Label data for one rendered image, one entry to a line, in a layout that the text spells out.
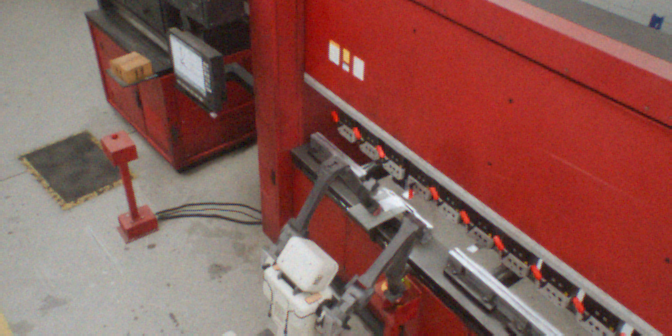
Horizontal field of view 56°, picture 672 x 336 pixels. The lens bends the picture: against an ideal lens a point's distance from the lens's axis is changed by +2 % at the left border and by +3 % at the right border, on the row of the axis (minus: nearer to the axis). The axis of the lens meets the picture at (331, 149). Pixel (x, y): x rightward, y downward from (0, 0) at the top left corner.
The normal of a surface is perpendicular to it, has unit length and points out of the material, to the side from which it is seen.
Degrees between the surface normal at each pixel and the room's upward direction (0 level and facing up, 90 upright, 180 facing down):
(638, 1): 90
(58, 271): 0
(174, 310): 0
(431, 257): 0
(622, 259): 90
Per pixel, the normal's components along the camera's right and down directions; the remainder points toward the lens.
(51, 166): 0.02, -0.80
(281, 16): 0.59, 0.50
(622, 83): -0.81, 0.34
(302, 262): -0.55, -0.26
